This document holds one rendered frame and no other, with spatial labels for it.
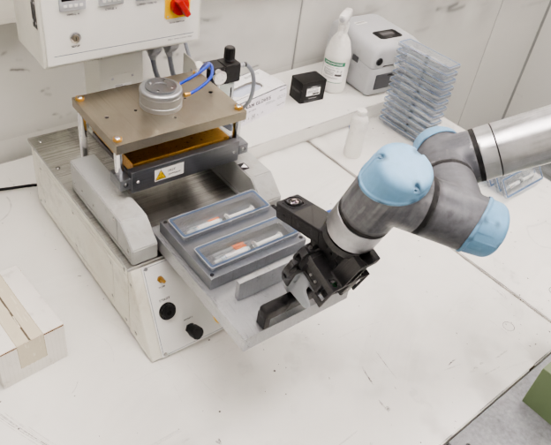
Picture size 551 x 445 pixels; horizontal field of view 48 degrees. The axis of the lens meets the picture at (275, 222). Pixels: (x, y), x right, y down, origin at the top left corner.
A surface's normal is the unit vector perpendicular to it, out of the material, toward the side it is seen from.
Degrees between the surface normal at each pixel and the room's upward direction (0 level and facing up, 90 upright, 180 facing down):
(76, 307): 0
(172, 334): 65
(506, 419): 0
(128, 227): 40
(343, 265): 90
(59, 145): 0
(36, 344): 88
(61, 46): 90
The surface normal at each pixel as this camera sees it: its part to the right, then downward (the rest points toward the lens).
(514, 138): -0.30, -0.11
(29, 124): 0.63, 0.56
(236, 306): 0.12, -0.76
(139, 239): 0.48, -0.21
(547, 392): -0.77, 0.33
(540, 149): -0.09, 0.52
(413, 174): 0.32, -0.51
